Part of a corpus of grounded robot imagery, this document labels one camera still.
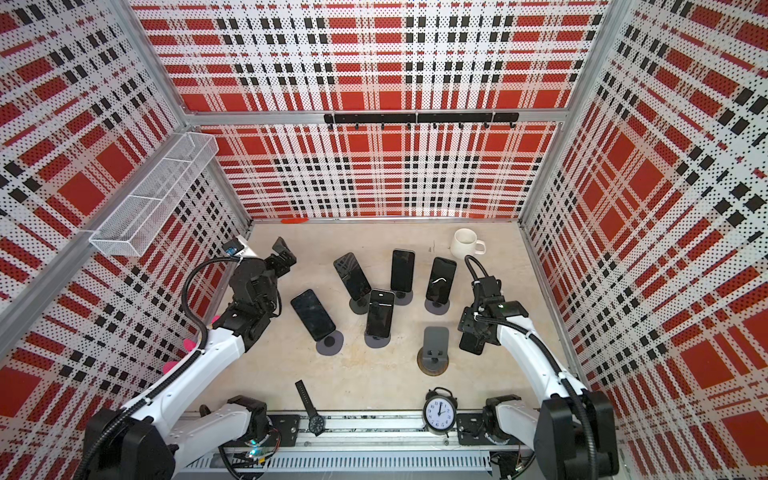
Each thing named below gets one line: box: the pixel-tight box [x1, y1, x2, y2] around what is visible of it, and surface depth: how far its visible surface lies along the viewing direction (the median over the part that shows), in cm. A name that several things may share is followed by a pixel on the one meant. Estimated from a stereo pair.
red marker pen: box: [280, 218, 309, 224], surface depth 130 cm
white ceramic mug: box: [450, 228, 486, 260], surface depth 108 cm
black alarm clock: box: [423, 387, 458, 438], surface depth 76 cm
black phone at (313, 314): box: [290, 289, 336, 342], surface depth 84 cm
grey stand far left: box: [316, 330, 344, 356], surface depth 90 cm
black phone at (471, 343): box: [459, 332, 486, 355], surface depth 86 cm
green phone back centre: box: [390, 249, 415, 292], surface depth 92 cm
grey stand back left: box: [349, 292, 371, 315], surface depth 100 cm
